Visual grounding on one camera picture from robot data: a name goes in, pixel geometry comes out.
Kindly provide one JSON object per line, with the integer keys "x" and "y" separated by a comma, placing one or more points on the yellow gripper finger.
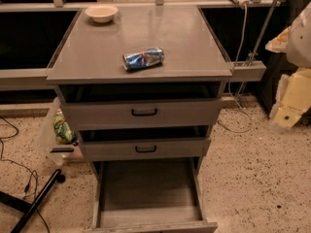
{"x": 279, "y": 43}
{"x": 293, "y": 99}

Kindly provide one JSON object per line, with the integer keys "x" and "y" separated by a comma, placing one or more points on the blue redbull can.
{"x": 143, "y": 60}

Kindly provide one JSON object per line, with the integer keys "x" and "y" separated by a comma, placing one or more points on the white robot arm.
{"x": 299, "y": 42}

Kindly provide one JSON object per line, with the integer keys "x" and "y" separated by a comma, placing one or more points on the grey drawer cabinet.
{"x": 90, "y": 68}

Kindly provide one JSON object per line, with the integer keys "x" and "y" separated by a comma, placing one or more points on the grey bottom drawer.
{"x": 149, "y": 196}

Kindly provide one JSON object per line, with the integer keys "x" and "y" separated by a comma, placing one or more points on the grey drawer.
{"x": 149, "y": 196}
{"x": 139, "y": 114}
{"x": 145, "y": 149}

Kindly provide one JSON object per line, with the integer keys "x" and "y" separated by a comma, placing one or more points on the grey middle drawer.
{"x": 145, "y": 149}

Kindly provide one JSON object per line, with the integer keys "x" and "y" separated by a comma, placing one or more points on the grey top drawer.
{"x": 139, "y": 114}

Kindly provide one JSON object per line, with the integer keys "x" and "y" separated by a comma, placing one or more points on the white bowl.
{"x": 101, "y": 14}

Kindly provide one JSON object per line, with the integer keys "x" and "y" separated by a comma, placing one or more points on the green snack bag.
{"x": 63, "y": 133}

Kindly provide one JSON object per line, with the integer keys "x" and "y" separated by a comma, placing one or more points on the clear plastic storage bin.
{"x": 47, "y": 143}

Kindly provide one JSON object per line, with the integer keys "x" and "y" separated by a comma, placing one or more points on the black stand leg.
{"x": 28, "y": 209}

